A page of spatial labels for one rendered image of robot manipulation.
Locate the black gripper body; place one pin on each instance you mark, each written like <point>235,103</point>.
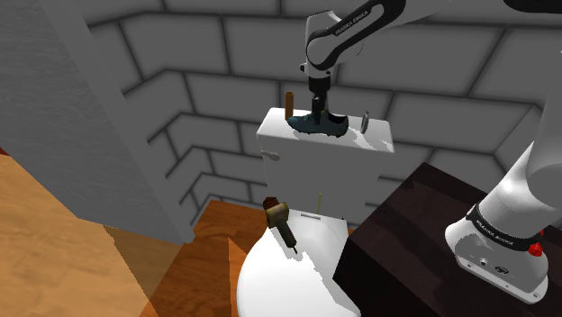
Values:
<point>319,87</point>

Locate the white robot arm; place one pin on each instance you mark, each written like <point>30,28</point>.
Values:
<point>518,193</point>

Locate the brown cylinder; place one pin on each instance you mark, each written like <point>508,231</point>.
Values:
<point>289,105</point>

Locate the dark teal shoe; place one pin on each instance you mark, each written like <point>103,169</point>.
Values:
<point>322,124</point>

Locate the small grey bottle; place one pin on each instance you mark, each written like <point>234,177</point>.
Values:
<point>364,123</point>

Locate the white toilet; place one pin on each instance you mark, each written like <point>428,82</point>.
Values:
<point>320,167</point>

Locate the thin yellow stick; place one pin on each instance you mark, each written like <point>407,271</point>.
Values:
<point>319,204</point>

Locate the olive brown power drill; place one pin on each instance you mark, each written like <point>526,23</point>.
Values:
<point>277,215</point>

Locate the dark robot stand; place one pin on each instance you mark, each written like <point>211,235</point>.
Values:
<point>408,246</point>

